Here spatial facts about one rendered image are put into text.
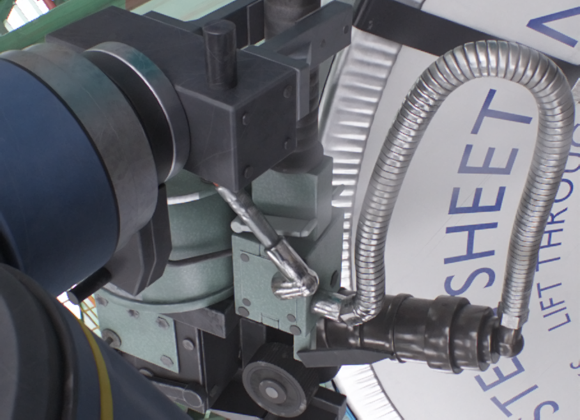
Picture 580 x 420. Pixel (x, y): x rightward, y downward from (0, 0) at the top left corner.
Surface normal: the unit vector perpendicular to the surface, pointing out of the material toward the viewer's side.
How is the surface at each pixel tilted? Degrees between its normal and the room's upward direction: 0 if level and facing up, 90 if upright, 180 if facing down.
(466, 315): 96
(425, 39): 89
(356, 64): 89
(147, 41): 115
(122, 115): 139
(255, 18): 129
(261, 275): 58
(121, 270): 49
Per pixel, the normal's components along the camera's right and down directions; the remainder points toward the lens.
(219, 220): 0.60, 0.47
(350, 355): -0.59, 0.57
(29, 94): 0.34, -0.58
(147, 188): 0.80, 0.41
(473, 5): 0.15, 0.57
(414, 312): -0.36, -0.64
